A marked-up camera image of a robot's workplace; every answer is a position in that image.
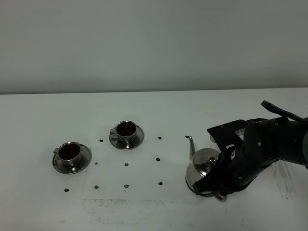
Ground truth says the steel teacup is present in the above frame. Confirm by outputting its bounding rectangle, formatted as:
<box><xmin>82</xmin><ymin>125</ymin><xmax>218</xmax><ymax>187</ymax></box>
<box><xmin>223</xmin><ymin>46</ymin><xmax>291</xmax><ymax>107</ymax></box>
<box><xmin>53</xmin><ymin>141</ymin><xmax>82</xmax><ymax>166</ymax></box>
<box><xmin>110</xmin><ymin>120</ymin><xmax>137</xmax><ymax>142</ymax></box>

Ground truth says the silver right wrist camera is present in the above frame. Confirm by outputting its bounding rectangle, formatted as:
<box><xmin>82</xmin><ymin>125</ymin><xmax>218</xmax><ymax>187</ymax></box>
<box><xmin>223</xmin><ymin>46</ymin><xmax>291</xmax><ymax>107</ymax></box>
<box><xmin>207</xmin><ymin>118</ymin><xmax>267</xmax><ymax>153</ymax></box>

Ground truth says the stainless steel teapot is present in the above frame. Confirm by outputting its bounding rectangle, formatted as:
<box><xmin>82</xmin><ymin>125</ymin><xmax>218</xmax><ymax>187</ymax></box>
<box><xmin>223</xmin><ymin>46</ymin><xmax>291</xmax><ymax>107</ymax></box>
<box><xmin>185</xmin><ymin>135</ymin><xmax>227</xmax><ymax>202</ymax></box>

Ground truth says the steel saucer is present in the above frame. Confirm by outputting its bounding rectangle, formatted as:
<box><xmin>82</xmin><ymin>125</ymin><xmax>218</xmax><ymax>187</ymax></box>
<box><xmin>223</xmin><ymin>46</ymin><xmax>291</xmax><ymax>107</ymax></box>
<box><xmin>109</xmin><ymin>126</ymin><xmax>144</xmax><ymax>150</ymax></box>
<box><xmin>52</xmin><ymin>143</ymin><xmax>92</xmax><ymax>174</ymax></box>

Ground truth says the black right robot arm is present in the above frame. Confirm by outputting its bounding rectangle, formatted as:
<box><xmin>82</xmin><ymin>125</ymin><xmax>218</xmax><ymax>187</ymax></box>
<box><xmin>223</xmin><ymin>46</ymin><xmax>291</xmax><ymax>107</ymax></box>
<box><xmin>191</xmin><ymin>101</ymin><xmax>308</xmax><ymax>196</ymax></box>

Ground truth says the steel teacup near left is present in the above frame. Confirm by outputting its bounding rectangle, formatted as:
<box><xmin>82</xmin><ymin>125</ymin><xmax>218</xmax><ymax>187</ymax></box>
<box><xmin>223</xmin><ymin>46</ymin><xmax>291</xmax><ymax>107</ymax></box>
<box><xmin>53</xmin><ymin>141</ymin><xmax>82</xmax><ymax>166</ymax></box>

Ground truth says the steel teacup far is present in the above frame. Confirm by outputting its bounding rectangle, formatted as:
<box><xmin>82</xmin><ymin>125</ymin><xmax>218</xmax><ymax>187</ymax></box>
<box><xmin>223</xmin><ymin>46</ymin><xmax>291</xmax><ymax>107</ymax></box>
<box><xmin>110</xmin><ymin>120</ymin><xmax>137</xmax><ymax>142</ymax></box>

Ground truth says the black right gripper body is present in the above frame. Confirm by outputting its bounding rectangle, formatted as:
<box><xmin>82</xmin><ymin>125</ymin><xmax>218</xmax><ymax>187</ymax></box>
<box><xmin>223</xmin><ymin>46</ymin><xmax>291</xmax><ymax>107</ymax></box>
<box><xmin>215</xmin><ymin>144</ymin><xmax>278</xmax><ymax>194</ymax></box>

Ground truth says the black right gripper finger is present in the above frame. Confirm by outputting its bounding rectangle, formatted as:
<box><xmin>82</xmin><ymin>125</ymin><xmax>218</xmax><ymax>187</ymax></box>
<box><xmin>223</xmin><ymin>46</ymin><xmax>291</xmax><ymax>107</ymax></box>
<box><xmin>193</xmin><ymin>168</ymin><xmax>224</xmax><ymax>196</ymax></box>

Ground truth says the steel saucer near left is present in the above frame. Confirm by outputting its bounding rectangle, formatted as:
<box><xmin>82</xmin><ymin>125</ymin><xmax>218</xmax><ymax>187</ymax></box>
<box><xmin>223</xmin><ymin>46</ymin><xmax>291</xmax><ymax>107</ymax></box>
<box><xmin>52</xmin><ymin>143</ymin><xmax>92</xmax><ymax>174</ymax></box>

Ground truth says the steel saucer far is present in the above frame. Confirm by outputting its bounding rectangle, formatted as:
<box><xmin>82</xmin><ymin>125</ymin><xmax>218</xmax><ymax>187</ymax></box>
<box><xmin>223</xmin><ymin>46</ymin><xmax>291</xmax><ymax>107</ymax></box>
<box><xmin>109</xmin><ymin>126</ymin><xmax>144</xmax><ymax>150</ymax></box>

